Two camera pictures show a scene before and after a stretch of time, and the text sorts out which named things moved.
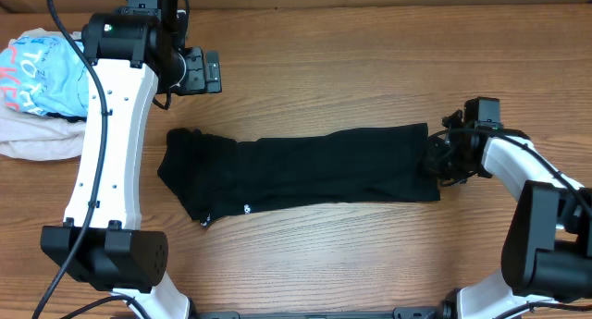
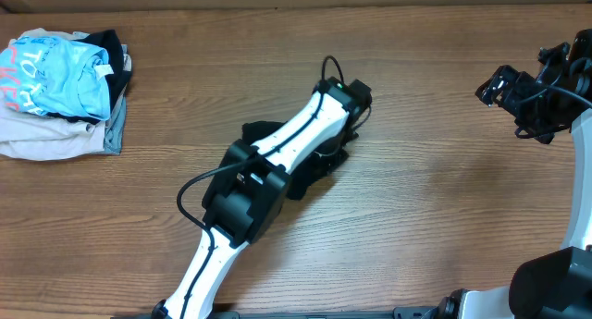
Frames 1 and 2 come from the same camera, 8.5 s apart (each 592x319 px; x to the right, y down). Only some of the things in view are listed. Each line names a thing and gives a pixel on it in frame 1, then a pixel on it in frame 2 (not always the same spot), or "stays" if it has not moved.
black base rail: (441, 312) stays
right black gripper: (437, 147) to (517, 86)
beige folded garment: (31, 136) stays
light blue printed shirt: (42, 75) stays
